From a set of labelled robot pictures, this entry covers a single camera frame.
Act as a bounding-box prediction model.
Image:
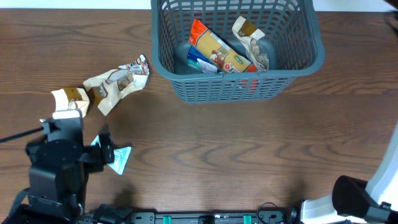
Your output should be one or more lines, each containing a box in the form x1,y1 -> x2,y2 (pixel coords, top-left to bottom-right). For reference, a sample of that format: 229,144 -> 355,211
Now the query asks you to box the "teal flushable wipes packet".
91,135 -> 132,175

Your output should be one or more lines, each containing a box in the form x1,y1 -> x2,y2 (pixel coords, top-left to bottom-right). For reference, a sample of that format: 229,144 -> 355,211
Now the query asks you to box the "cream snack pouch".
52,87 -> 90,118
83,54 -> 150,116
232,16 -> 270,72

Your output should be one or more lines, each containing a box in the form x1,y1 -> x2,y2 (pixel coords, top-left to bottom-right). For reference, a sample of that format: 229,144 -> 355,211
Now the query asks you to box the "San Remo spaghetti packet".
189,19 -> 257,73

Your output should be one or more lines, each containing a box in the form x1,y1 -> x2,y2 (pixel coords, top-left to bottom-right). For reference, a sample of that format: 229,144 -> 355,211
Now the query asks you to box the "grey plastic slotted basket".
151,0 -> 325,103

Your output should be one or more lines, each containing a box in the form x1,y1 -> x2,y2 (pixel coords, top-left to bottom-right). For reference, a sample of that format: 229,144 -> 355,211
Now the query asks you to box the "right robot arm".
287,129 -> 397,224

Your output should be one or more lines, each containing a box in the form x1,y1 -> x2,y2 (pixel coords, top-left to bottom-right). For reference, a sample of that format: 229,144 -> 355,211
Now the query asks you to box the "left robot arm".
4,127 -> 132,223

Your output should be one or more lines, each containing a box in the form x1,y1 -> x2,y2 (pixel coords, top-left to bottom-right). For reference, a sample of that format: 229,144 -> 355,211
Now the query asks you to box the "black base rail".
83,202 -> 299,224

